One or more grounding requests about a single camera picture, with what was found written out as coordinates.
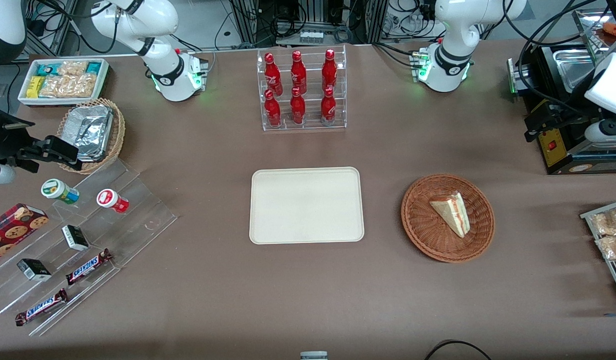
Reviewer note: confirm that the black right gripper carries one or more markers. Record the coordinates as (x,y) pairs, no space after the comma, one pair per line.
(1,138)

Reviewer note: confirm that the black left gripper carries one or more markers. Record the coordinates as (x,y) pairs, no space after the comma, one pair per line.
(569,113)

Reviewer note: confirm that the triangular sandwich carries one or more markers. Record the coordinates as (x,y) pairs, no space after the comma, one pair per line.
(455,215)

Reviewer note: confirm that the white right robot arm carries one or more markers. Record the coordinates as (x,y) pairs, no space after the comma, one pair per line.
(157,25)

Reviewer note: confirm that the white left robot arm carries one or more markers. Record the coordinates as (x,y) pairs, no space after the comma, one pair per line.
(453,30)

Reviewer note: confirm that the light wicker basket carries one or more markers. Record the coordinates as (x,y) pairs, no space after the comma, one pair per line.
(118,135)

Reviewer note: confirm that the round brown wicker basket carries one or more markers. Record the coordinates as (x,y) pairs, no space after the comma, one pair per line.
(428,235)

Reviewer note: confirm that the cream rectangular tray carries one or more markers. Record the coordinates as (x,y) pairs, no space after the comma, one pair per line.
(297,205)

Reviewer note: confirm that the black food warmer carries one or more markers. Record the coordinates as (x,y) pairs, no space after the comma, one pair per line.
(553,150)

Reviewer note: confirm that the green lid jar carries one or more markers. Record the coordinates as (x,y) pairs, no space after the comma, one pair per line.
(57,190)

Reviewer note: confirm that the silver foil packets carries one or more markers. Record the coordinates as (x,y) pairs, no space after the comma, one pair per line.
(90,132)

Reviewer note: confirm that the steel warmer pan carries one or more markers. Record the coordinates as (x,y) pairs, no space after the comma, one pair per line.
(573,65)

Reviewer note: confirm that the white snack bin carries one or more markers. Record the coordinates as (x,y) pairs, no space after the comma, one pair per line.
(22,97)

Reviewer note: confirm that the yellow snack packet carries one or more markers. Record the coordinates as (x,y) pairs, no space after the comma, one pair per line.
(35,87)

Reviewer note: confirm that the puffed snack bag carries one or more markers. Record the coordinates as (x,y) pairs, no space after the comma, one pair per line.
(72,67)
(67,86)

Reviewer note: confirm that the red lid jar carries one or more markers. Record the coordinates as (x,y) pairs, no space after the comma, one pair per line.
(110,200)

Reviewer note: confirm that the red cookie box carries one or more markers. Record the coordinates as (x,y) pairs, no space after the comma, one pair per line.
(12,230)

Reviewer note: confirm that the teal snack packet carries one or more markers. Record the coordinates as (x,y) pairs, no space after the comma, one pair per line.
(46,69)
(94,67)

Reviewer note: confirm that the small dark box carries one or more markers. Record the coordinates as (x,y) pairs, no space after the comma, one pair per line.
(33,270)
(75,238)

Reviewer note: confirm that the clear acrylic stepped display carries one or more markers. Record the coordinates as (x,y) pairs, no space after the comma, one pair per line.
(137,210)

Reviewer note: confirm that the orange fried food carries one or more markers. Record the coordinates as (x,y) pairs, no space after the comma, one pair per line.
(613,28)

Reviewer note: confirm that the Snickers bar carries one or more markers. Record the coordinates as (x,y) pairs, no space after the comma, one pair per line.
(41,307)
(87,267)

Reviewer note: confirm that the clear bagged snack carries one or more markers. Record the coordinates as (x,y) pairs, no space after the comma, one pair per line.
(615,247)
(610,222)

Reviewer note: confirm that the red soda bottle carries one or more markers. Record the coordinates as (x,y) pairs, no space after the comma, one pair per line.
(329,72)
(297,109)
(298,75)
(272,75)
(272,111)
(328,108)

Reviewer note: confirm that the clear acrylic bottle rack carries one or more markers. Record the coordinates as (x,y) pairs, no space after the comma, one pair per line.
(313,125)

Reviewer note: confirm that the white power strip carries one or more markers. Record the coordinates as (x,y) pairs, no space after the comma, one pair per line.
(312,37)

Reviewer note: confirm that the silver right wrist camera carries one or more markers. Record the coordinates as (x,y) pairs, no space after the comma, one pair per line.
(0,174)

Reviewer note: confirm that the aluminium frame rack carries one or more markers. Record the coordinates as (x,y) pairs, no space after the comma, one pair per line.
(247,20)

